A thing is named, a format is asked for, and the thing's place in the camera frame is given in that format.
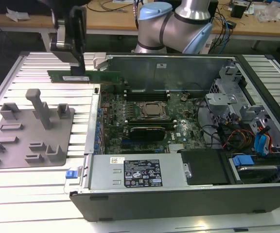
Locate green RAM stick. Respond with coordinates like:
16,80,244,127
47,69,122,85

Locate RAM slot white latches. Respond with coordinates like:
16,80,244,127
124,95,170,99
124,89,170,94

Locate grey plastic case latch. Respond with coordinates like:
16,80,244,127
93,53,107,71

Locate white crumpled paper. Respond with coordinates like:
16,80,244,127
5,6,31,23

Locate metal CPU socket cover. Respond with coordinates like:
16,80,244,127
136,100,174,121

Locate silver CPU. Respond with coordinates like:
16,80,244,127
144,104,162,115

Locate grey parts rack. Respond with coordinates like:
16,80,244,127
0,88,75,170

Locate black graphics card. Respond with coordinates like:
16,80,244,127
129,125,167,141

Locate silver power supply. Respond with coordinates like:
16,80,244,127
80,153,191,192

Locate blue plastic latch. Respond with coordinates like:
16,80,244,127
66,169,79,181

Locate green motherboard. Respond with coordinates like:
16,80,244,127
98,84,218,156

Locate silver finned heatsink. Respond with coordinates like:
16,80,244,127
169,143,185,153

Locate grey metal drive cage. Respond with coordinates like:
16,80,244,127
204,65,274,136

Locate small black box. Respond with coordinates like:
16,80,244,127
230,4,248,18

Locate black plastic cover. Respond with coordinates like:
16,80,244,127
177,148,229,187

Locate clear plastic bags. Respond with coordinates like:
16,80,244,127
254,3,280,24

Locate black PC case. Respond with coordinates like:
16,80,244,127
64,52,280,223

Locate hard disk in blue carrier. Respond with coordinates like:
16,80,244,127
230,154,280,185

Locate wooden desk white frame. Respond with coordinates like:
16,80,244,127
210,0,280,50
0,0,142,53

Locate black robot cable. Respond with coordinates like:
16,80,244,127
131,0,142,32

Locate orange yellow power wires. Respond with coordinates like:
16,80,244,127
222,130,255,149

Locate blue flat data cable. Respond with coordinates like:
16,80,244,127
253,127,273,158

